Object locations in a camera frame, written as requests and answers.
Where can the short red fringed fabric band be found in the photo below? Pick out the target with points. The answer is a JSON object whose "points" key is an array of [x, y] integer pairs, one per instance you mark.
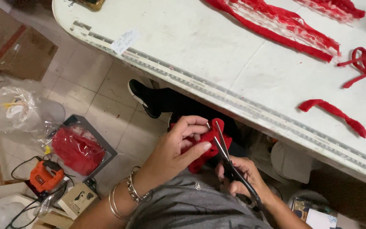
{"points": [[338, 8]]}

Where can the orange jigsaw power tool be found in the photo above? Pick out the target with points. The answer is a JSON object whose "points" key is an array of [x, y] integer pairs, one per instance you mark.
{"points": [[44, 176]]}

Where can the curved red fabric strip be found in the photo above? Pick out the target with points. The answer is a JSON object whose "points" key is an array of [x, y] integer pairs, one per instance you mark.
{"points": [[332, 110]]}

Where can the stack of notebooks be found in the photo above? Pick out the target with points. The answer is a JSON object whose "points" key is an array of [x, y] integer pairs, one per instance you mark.
{"points": [[313, 216]]}

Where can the grey shirt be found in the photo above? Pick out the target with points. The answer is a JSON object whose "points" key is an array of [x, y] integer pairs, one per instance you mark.
{"points": [[189, 206]]}

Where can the clear plastic bag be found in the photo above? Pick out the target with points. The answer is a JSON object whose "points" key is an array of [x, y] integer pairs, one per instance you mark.
{"points": [[14, 109]]}

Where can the white plastic stool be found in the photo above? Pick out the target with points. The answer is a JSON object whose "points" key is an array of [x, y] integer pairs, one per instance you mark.
{"points": [[289, 162]]}

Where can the grey measuring tape strip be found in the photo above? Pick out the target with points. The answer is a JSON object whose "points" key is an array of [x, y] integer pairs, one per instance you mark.
{"points": [[221, 92]]}

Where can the person's left hand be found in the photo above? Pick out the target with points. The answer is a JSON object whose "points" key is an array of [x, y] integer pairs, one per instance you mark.
{"points": [[165, 157]]}

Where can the black shoe with white sole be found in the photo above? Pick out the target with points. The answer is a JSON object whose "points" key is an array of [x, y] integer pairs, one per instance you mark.
{"points": [[140, 93]]}

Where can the tangled red fabric strip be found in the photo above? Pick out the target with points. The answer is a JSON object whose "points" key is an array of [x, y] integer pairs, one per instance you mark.
{"points": [[362, 62]]}

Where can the long red fringed fabric band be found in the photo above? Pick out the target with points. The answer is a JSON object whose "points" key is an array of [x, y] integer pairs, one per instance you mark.
{"points": [[275, 33]]}

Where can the black trouser leg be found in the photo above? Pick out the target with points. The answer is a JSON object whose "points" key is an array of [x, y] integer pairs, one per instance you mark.
{"points": [[176, 103]]}

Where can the brown cardboard box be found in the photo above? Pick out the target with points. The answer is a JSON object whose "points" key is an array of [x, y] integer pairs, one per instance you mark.
{"points": [[17, 47]]}

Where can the thin silver bangles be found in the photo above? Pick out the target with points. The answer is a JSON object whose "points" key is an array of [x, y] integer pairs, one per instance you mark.
{"points": [[115, 205]]}

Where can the beige printed carton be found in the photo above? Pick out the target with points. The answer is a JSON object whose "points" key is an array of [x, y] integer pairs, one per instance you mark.
{"points": [[76, 200]]}

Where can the plastic bag of red fabric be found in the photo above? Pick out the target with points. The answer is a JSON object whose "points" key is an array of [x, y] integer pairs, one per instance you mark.
{"points": [[76, 151]]}

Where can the person's right hand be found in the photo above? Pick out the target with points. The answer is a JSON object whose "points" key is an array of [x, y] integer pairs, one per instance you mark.
{"points": [[251, 178]]}

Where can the white handwritten paper note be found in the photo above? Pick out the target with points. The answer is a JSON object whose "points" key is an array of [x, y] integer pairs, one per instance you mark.
{"points": [[125, 41]]}

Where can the person's right fingers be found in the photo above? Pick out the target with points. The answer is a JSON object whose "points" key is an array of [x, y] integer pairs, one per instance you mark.
{"points": [[233, 188]]}

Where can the gold shiny object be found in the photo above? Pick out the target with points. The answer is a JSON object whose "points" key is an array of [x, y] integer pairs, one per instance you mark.
{"points": [[91, 3]]}

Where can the small red knit fabric piece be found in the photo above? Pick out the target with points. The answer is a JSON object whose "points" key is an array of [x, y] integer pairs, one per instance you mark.
{"points": [[206, 140]]}

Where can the white plastic container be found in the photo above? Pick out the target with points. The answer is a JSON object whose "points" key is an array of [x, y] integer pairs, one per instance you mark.
{"points": [[2, 211]]}

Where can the grey metal frame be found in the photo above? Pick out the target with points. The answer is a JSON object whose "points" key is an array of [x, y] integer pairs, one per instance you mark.
{"points": [[105, 143]]}

